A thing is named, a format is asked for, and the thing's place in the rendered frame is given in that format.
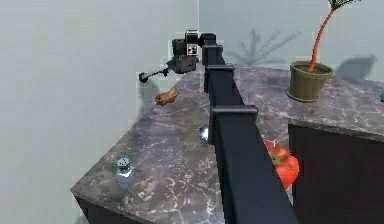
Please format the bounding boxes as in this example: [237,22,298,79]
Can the red tomato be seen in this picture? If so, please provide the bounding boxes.
[263,139,300,191]

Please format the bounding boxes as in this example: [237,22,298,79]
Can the potted plant in olive pot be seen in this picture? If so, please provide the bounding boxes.
[285,0,363,103]

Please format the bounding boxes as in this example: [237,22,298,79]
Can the silver round object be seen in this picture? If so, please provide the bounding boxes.
[197,124,210,144]

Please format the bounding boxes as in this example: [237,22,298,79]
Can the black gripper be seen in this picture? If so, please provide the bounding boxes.
[138,38,200,84]

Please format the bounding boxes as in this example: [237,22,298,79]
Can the grey marble kitchen counter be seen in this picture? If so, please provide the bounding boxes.
[70,63,384,224]

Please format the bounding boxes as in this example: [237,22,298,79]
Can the glass salt shaker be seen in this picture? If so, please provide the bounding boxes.
[115,157,137,190]

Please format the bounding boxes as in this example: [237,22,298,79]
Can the brown sausage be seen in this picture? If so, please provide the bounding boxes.
[155,87,179,107]

